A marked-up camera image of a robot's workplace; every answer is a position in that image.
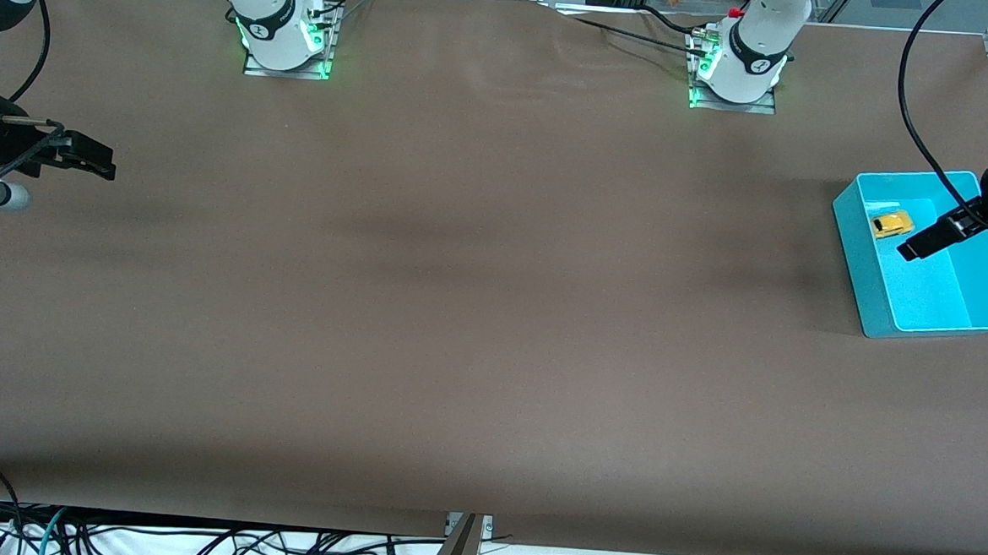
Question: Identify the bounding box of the yellow beetle toy car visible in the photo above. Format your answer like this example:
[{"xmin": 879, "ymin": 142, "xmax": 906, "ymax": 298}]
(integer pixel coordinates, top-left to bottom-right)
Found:
[{"xmin": 869, "ymin": 208, "xmax": 918, "ymax": 243}]

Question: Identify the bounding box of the turquoise plastic bin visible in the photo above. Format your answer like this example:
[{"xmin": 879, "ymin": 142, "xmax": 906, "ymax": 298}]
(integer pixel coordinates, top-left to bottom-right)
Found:
[{"xmin": 825, "ymin": 164, "xmax": 988, "ymax": 345}]

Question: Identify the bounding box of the brown table cover mat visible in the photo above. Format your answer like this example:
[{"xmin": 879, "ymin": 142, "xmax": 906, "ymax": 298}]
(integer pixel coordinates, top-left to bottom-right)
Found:
[{"xmin": 0, "ymin": 0, "xmax": 988, "ymax": 555}]

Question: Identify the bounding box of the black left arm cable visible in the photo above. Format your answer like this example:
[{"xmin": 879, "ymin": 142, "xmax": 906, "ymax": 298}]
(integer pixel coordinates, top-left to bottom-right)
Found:
[{"xmin": 888, "ymin": 0, "xmax": 988, "ymax": 242}]

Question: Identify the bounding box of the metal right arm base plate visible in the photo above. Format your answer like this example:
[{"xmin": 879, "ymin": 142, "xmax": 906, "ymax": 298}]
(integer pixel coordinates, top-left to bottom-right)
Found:
[{"xmin": 242, "ymin": 11, "xmax": 336, "ymax": 82}]

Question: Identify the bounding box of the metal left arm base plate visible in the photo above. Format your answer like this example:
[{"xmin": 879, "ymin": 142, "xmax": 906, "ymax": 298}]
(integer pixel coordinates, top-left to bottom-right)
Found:
[{"xmin": 687, "ymin": 34, "xmax": 780, "ymax": 117}]

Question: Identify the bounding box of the short black base cable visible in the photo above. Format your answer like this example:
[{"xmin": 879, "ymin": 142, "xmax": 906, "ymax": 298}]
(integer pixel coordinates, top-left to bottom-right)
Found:
[{"xmin": 638, "ymin": 4, "xmax": 708, "ymax": 37}]

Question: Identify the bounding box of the teal floor cable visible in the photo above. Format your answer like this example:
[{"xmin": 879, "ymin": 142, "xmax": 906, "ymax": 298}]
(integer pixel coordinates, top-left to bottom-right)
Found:
[{"xmin": 38, "ymin": 506, "xmax": 70, "ymax": 555}]

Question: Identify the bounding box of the long black base cable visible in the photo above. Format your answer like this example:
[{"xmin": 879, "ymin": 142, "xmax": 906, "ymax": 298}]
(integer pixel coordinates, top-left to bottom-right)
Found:
[{"xmin": 540, "ymin": 3, "xmax": 716, "ymax": 60}]

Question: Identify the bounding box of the small metal table bracket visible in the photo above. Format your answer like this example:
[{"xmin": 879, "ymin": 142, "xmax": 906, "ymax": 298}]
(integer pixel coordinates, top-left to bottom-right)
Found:
[{"xmin": 444, "ymin": 512, "xmax": 496, "ymax": 540}]

